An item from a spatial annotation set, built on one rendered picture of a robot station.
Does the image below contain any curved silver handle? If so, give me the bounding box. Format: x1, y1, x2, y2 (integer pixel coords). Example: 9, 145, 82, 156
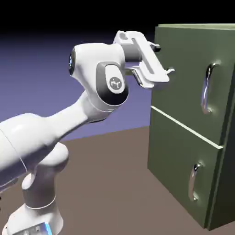
200, 62, 219, 114
188, 162, 203, 201

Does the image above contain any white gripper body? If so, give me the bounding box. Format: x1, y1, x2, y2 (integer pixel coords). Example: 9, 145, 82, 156
125, 31, 170, 89

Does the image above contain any green cabinet door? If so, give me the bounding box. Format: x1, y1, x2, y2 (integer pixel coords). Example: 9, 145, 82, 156
151, 26, 235, 145
147, 108, 224, 229

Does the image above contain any green cabinet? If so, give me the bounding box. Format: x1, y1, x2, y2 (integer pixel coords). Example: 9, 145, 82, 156
147, 23, 235, 231

